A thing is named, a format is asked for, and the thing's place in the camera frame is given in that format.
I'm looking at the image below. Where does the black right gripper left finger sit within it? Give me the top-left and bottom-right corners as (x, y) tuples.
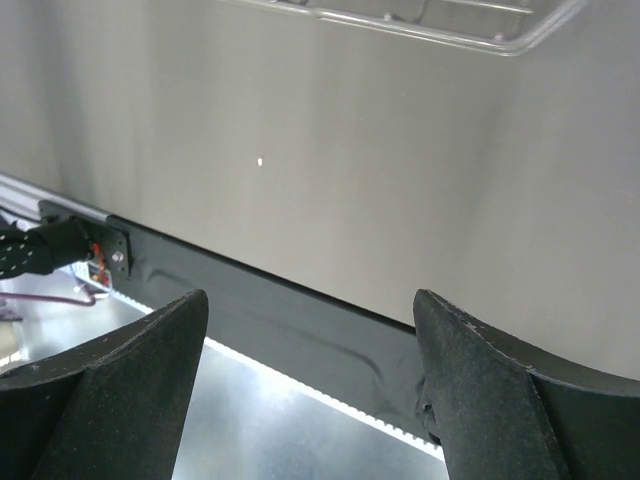
(1, 290), (208, 479)

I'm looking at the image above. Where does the grey wire dish rack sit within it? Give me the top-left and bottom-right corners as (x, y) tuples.
(241, 0), (587, 57)

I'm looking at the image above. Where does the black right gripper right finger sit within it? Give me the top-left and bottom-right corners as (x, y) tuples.
(413, 290), (639, 479)

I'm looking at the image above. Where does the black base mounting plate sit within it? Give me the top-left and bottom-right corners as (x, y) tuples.
(107, 215), (429, 439)

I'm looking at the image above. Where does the white perforated cable duct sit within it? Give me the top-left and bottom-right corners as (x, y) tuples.
(114, 289), (446, 461)

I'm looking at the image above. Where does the front aluminium rail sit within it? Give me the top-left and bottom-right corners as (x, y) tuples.
(1, 173), (109, 220)

